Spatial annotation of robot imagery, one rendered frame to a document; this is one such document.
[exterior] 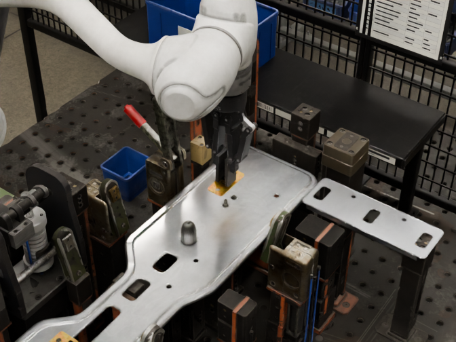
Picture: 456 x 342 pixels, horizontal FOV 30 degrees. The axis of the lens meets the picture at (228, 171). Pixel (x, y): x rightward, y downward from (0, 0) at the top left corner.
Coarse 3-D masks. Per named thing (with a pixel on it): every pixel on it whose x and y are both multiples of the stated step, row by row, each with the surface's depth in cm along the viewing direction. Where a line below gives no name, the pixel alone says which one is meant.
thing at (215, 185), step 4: (236, 172) 178; (240, 172) 178; (224, 176) 175; (236, 176) 177; (240, 176) 177; (224, 180) 174; (236, 180) 176; (212, 184) 175; (216, 184) 175; (220, 184) 175; (224, 184) 175; (232, 184) 175; (208, 188) 174; (212, 188) 174; (216, 188) 174; (220, 188) 174; (224, 188) 174; (228, 188) 174; (212, 192) 173; (216, 192) 173; (220, 192) 173; (224, 192) 173
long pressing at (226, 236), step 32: (256, 160) 191; (192, 192) 183; (256, 192) 183; (288, 192) 183; (160, 224) 175; (224, 224) 176; (256, 224) 176; (128, 256) 168; (160, 256) 169; (192, 256) 168; (224, 256) 169; (160, 288) 162; (192, 288) 162; (64, 320) 156; (128, 320) 156; (160, 320) 157
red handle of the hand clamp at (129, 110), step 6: (126, 108) 181; (132, 108) 182; (126, 114) 182; (132, 114) 181; (138, 114) 182; (132, 120) 182; (138, 120) 181; (144, 120) 182; (138, 126) 182; (144, 126) 181; (150, 126) 182; (144, 132) 182; (150, 132) 181; (150, 138) 182; (156, 138) 181; (156, 144) 182; (174, 156) 182
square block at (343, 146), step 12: (336, 132) 190; (348, 132) 189; (324, 144) 187; (336, 144) 186; (348, 144) 186; (360, 144) 187; (324, 156) 188; (336, 156) 186; (348, 156) 184; (360, 156) 187; (324, 168) 191; (336, 168) 188; (348, 168) 186; (360, 168) 191; (336, 180) 191; (348, 180) 188; (360, 180) 194; (324, 192) 195; (360, 192) 198
